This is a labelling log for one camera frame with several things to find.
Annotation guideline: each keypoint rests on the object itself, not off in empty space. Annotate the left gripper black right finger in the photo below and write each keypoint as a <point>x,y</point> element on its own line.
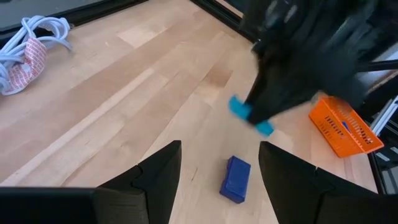
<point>326,202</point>

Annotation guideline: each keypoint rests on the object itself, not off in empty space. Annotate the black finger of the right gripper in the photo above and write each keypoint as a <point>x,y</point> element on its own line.
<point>292,99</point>
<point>264,90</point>

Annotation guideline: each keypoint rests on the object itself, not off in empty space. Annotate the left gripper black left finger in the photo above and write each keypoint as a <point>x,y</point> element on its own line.
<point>93,205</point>

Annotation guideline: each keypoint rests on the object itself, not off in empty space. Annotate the cyan framed display tag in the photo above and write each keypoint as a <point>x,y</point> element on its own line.
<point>237,109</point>

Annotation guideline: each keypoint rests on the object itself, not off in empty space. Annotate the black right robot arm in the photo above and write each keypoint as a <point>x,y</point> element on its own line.
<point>357,31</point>

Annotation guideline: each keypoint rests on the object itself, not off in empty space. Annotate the small blue object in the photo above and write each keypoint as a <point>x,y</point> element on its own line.
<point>346,126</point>

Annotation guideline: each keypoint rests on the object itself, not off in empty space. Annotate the orange plastic basket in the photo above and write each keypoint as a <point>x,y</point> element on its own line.
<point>345,137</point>

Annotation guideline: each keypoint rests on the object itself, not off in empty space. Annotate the dark blue box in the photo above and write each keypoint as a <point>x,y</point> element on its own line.
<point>235,179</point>

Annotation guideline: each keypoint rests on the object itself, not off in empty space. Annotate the silver aluminium profile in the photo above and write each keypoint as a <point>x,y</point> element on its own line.
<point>385,113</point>

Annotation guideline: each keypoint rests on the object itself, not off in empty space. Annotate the red white paper tag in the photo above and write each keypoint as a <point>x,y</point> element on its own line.
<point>29,67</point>

